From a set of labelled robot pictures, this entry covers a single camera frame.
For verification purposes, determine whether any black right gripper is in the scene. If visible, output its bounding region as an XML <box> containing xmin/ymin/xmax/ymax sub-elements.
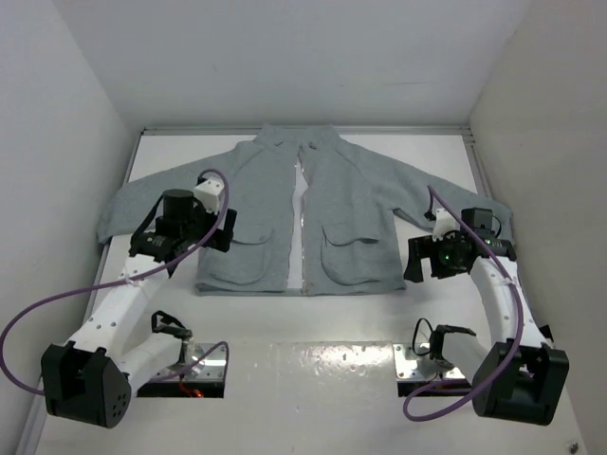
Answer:
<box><xmin>404</xmin><ymin>231</ymin><xmax>466</xmax><ymax>282</ymax></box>

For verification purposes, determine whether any grey zip-up jacket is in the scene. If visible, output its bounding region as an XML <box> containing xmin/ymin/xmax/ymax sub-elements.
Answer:
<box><xmin>97</xmin><ymin>126</ymin><xmax>513</xmax><ymax>297</ymax></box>

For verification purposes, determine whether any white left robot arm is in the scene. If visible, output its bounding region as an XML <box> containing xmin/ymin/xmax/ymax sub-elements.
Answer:
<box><xmin>41</xmin><ymin>189</ymin><xmax>237</xmax><ymax>428</ymax></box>

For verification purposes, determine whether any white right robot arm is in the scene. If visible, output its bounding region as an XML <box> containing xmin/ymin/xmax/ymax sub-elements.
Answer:
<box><xmin>404</xmin><ymin>208</ymin><xmax>569</xmax><ymax>426</ymax></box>

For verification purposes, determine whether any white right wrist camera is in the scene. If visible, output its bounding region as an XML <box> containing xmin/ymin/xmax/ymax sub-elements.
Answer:
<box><xmin>424</xmin><ymin>209</ymin><xmax>459</xmax><ymax>242</ymax></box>

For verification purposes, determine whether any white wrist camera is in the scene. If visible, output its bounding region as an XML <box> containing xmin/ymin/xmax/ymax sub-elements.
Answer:
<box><xmin>193</xmin><ymin>177</ymin><xmax>225</xmax><ymax>213</ymax></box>
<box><xmin>424</xmin><ymin>209</ymin><xmax>459</xmax><ymax>242</ymax></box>

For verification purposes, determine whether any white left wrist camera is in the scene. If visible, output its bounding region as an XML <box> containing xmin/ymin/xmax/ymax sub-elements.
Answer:
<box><xmin>193</xmin><ymin>177</ymin><xmax>225</xmax><ymax>213</ymax></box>

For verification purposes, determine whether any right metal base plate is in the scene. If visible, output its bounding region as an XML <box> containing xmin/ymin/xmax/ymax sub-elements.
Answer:
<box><xmin>393</xmin><ymin>343</ymin><xmax>466</xmax><ymax>384</ymax></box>

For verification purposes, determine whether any metal base plate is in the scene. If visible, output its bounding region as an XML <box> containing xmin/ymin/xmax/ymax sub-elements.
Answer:
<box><xmin>393</xmin><ymin>343</ymin><xmax>466</xmax><ymax>384</ymax></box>
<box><xmin>147</xmin><ymin>341</ymin><xmax>230</xmax><ymax>385</ymax></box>

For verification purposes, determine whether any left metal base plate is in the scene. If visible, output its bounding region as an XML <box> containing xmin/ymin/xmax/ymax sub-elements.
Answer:
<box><xmin>147</xmin><ymin>341</ymin><xmax>230</xmax><ymax>385</ymax></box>

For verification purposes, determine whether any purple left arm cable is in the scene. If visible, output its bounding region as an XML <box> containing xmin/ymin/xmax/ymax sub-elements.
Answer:
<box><xmin>0</xmin><ymin>169</ymin><xmax>231</xmax><ymax>396</ymax></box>

